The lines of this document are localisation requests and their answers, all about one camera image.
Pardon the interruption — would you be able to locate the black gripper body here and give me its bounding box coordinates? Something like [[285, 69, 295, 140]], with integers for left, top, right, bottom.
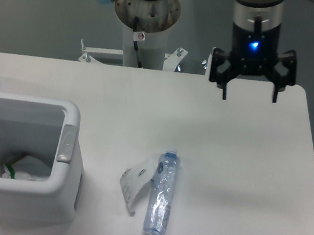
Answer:
[[224, 24, 280, 81]]

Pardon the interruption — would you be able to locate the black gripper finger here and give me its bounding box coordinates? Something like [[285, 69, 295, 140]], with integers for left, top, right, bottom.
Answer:
[[209, 48, 238, 100], [267, 50, 297, 103]]

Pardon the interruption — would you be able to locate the clear plastic bottle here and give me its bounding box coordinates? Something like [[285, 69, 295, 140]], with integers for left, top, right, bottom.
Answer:
[[142, 148, 181, 235]]

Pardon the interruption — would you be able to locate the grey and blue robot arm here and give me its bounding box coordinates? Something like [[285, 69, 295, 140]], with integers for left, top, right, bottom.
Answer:
[[99, 0, 297, 102]]

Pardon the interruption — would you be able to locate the white trash inside can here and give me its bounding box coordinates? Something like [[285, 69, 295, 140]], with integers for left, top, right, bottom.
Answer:
[[1, 154, 52, 182]]

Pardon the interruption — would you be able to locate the white plastic trash can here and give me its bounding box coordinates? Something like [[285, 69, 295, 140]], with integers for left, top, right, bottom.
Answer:
[[0, 92, 84, 224]]

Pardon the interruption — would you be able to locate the crumpled white plastic wrapper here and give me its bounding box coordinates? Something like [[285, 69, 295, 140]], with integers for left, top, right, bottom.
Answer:
[[120, 155, 158, 215]]

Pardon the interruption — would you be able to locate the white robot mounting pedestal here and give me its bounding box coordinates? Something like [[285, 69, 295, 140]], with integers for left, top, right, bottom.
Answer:
[[77, 0, 222, 84]]

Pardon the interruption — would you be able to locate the black cable on pedestal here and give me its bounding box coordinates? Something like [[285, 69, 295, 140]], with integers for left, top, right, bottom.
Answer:
[[126, 15, 151, 69]]

